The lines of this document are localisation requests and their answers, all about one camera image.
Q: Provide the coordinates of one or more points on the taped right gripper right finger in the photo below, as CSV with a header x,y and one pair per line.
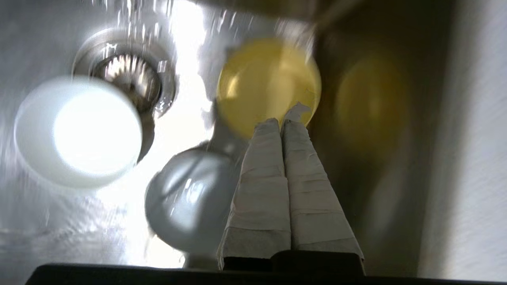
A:
x,y
313,206

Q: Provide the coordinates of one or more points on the stainless steel sink basin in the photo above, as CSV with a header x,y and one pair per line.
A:
x,y
39,39

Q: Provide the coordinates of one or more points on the round metal drain strainer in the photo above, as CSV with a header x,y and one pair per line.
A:
x,y
130,75

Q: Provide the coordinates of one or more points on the white bowl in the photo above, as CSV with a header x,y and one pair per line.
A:
x,y
91,134

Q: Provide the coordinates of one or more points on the yellow bowl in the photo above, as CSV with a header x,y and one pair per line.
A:
x,y
261,83

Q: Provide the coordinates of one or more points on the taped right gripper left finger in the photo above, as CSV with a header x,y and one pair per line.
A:
x,y
261,198

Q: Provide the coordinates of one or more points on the running water stream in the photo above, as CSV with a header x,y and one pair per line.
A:
x,y
130,16

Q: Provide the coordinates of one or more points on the grey bowl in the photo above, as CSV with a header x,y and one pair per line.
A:
x,y
190,202

